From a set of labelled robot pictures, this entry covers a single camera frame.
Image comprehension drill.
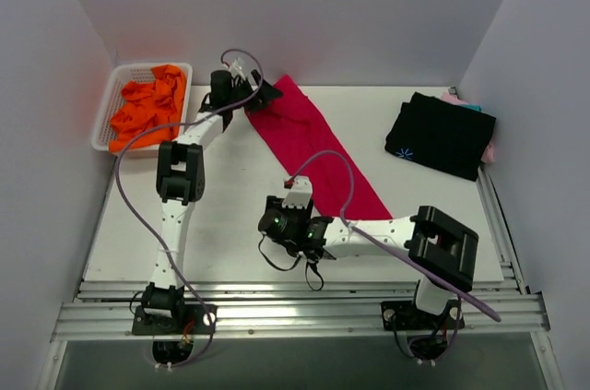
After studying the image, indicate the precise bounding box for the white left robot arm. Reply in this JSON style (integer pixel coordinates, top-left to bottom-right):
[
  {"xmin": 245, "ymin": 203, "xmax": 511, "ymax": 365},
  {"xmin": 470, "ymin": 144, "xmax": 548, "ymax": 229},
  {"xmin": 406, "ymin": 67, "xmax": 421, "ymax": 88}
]
[{"xmin": 141, "ymin": 69, "xmax": 282, "ymax": 334}]

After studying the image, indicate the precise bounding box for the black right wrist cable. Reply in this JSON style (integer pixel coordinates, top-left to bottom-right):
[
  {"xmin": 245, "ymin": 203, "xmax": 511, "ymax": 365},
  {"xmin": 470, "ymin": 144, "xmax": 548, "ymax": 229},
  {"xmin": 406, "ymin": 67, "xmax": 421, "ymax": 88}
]
[{"xmin": 256, "ymin": 232, "xmax": 326, "ymax": 292}]

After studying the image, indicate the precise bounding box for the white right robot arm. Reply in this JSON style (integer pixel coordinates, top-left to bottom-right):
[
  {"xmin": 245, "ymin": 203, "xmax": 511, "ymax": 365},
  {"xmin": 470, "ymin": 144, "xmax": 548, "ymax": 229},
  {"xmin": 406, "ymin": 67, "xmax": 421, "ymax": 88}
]
[{"xmin": 258, "ymin": 196, "xmax": 478, "ymax": 328}]

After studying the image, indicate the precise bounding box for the white plastic basket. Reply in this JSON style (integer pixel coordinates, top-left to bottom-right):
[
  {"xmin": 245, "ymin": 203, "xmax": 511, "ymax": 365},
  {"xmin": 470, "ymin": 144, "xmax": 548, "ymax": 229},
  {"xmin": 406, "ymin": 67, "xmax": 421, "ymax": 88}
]
[{"xmin": 92, "ymin": 63, "xmax": 193, "ymax": 154}]

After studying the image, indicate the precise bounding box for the folded black t-shirt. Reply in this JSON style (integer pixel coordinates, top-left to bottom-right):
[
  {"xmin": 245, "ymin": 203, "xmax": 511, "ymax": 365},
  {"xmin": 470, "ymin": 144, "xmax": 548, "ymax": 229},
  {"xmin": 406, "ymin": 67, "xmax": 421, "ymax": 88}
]
[{"xmin": 384, "ymin": 92, "xmax": 496, "ymax": 182}]

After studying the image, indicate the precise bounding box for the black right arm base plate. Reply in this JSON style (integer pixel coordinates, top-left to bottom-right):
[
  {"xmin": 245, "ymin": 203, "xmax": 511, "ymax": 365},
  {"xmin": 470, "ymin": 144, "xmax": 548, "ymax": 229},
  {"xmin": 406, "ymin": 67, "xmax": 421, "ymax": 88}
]
[{"xmin": 380, "ymin": 300, "xmax": 466, "ymax": 332}]

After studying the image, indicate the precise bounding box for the crimson red t-shirt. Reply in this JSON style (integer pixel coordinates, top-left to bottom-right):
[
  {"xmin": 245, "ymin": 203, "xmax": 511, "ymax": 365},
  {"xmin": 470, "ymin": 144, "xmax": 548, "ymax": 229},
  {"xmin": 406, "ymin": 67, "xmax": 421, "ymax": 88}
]
[{"xmin": 248, "ymin": 75, "xmax": 393, "ymax": 220}]

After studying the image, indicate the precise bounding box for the folded teal t-shirt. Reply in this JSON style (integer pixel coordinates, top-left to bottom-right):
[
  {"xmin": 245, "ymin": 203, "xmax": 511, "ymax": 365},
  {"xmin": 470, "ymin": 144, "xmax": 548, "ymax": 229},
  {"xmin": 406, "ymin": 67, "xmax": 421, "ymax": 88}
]
[{"xmin": 462, "ymin": 104, "xmax": 482, "ymax": 112}]

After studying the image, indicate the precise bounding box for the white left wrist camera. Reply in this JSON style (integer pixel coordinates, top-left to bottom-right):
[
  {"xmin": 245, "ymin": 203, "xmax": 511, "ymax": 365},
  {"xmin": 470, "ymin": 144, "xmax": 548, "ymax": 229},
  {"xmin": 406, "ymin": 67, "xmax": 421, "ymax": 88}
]
[{"xmin": 225, "ymin": 57, "xmax": 247, "ymax": 80}]

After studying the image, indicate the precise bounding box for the aluminium rail frame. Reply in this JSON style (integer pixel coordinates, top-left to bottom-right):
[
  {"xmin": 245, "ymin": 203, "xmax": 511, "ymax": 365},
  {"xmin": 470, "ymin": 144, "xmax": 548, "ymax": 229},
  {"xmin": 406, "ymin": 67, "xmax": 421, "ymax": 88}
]
[{"xmin": 38, "ymin": 172, "xmax": 563, "ymax": 389}]

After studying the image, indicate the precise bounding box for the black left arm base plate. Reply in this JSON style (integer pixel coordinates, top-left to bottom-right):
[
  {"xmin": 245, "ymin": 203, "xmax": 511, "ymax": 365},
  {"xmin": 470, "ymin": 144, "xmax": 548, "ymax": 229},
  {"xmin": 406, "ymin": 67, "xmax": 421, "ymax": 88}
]
[{"xmin": 131, "ymin": 303, "xmax": 218, "ymax": 336}]

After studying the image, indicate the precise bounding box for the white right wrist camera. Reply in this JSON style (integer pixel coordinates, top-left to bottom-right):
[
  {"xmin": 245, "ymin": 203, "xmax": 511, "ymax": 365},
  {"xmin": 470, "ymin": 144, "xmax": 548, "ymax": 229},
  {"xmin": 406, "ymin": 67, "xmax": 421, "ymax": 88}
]
[{"xmin": 282, "ymin": 176, "xmax": 313, "ymax": 209}]

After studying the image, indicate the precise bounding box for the crumpled orange t-shirt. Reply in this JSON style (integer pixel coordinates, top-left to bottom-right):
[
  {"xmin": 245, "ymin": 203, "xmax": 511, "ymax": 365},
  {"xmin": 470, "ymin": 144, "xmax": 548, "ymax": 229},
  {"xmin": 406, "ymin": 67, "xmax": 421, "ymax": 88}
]
[{"xmin": 109, "ymin": 65, "xmax": 188, "ymax": 153}]

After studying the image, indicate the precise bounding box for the folded pink t-shirt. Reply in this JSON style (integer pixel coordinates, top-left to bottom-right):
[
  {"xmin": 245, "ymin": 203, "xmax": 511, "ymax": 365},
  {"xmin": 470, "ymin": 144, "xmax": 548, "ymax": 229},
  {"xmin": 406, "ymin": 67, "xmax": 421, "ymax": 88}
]
[{"xmin": 441, "ymin": 91, "xmax": 495, "ymax": 164}]

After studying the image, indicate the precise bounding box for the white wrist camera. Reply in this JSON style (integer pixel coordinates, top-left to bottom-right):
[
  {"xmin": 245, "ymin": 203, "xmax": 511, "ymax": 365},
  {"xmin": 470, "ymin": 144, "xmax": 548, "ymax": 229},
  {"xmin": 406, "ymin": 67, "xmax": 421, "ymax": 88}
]
[
  {"xmin": 225, "ymin": 57, "xmax": 247, "ymax": 80},
  {"xmin": 282, "ymin": 176, "xmax": 313, "ymax": 209}
]

